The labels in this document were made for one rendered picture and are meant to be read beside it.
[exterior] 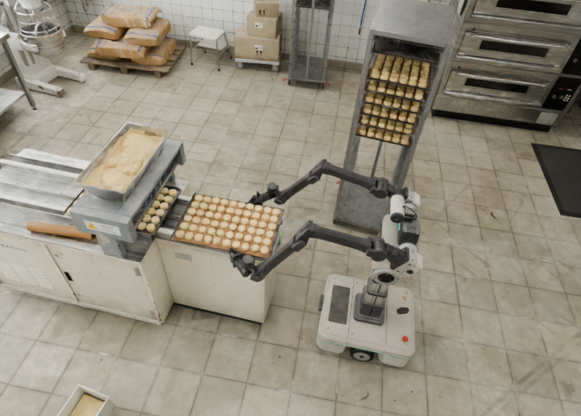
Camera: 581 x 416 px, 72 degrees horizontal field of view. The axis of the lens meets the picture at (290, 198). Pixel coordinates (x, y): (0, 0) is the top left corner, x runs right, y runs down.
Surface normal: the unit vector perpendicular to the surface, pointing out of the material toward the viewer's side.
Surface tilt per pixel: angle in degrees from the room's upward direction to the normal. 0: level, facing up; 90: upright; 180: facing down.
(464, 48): 90
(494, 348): 0
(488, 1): 90
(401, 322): 0
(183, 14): 90
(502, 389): 0
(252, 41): 86
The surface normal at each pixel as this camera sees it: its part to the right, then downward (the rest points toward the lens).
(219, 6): -0.17, 0.69
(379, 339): 0.06, -0.70
